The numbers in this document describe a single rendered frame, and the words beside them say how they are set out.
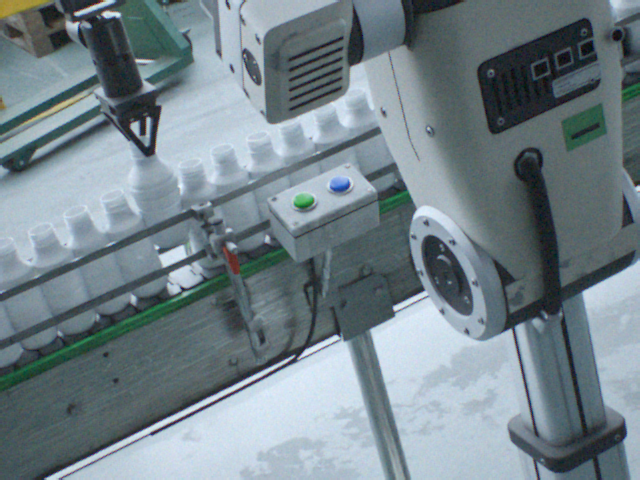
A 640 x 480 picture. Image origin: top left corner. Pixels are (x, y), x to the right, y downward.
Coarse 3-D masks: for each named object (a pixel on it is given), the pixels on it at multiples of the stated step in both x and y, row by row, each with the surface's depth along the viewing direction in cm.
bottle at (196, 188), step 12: (180, 168) 193; (192, 168) 193; (192, 180) 193; (204, 180) 195; (192, 192) 194; (204, 192) 194; (216, 192) 196; (192, 204) 194; (216, 216) 196; (192, 228) 196; (192, 240) 198; (204, 240) 196; (204, 264) 198; (216, 264) 198
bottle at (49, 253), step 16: (48, 224) 188; (32, 240) 186; (48, 240) 186; (48, 256) 187; (64, 256) 187; (80, 272) 191; (48, 288) 188; (64, 288) 188; (80, 288) 190; (48, 304) 190; (64, 304) 189; (80, 304) 190; (80, 320) 191
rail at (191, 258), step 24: (624, 24) 219; (336, 144) 201; (288, 168) 198; (384, 168) 206; (240, 192) 196; (192, 216) 193; (120, 240) 189; (240, 240) 198; (72, 264) 187; (24, 288) 185; (120, 288) 192; (72, 312) 189; (24, 336) 187
